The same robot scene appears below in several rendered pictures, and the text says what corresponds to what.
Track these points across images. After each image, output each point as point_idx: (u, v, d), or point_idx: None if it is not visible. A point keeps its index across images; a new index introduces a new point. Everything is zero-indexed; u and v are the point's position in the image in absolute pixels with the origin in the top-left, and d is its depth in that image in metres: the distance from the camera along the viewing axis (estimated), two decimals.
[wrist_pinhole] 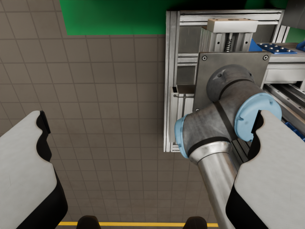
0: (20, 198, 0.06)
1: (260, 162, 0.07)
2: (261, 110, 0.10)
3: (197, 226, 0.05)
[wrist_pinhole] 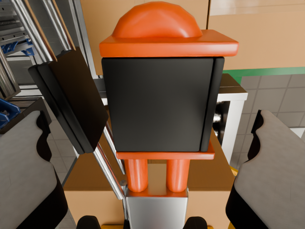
0: (20, 198, 0.06)
1: (260, 162, 0.07)
2: (261, 110, 0.10)
3: (197, 226, 0.05)
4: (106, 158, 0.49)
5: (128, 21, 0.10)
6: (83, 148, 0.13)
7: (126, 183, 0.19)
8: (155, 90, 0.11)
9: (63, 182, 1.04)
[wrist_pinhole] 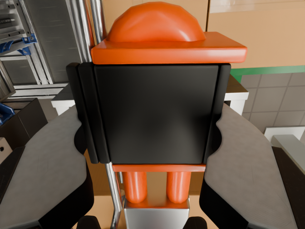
0: (52, 186, 0.06)
1: (223, 152, 0.08)
2: None
3: (197, 226, 0.05)
4: None
5: (123, 24, 0.09)
6: (99, 158, 0.12)
7: (124, 194, 0.18)
8: (154, 99, 0.10)
9: None
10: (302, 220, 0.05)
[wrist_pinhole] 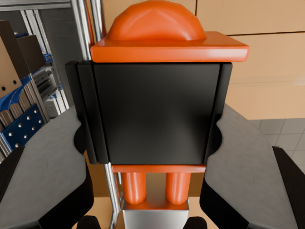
0: (52, 186, 0.06)
1: (224, 152, 0.08)
2: None
3: (197, 226, 0.05)
4: None
5: (124, 22, 0.09)
6: (98, 158, 0.12)
7: (123, 195, 0.18)
8: (154, 98, 0.10)
9: None
10: (302, 221, 0.05)
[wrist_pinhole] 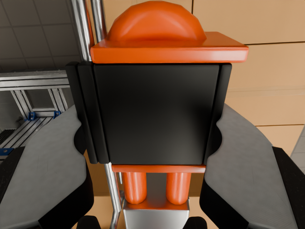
0: (52, 186, 0.06)
1: (223, 152, 0.08)
2: None
3: (197, 226, 0.05)
4: None
5: (123, 23, 0.09)
6: (98, 158, 0.12)
7: (124, 194, 0.18)
8: (154, 99, 0.10)
9: None
10: (302, 221, 0.05)
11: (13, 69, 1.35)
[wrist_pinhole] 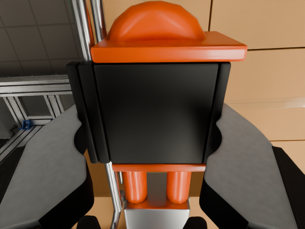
0: (52, 186, 0.06)
1: (223, 152, 0.08)
2: None
3: (197, 226, 0.05)
4: None
5: (123, 22, 0.09)
6: (99, 157, 0.12)
7: (124, 194, 0.18)
8: (154, 98, 0.10)
9: None
10: (302, 220, 0.05)
11: (7, 73, 1.25)
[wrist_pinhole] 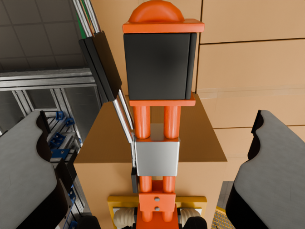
0: (20, 198, 0.06)
1: (260, 162, 0.07)
2: (261, 110, 0.10)
3: (197, 226, 0.05)
4: (111, 138, 0.56)
5: (139, 12, 0.17)
6: (108, 97, 0.20)
7: (134, 134, 0.26)
8: (155, 54, 0.18)
9: None
10: None
11: (14, 68, 1.32)
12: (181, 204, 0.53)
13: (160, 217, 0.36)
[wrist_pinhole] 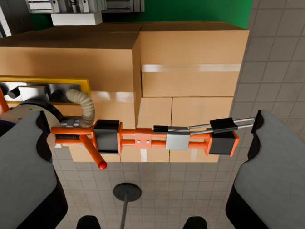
0: (20, 198, 0.06)
1: (260, 162, 0.07)
2: (261, 110, 0.10)
3: (197, 226, 0.05)
4: (135, 63, 0.79)
5: (238, 138, 0.56)
6: (215, 131, 0.53)
7: (189, 131, 0.56)
8: (227, 146, 0.56)
9: None
10: None
11: None
12: None
13: (121, 139, 0.58)
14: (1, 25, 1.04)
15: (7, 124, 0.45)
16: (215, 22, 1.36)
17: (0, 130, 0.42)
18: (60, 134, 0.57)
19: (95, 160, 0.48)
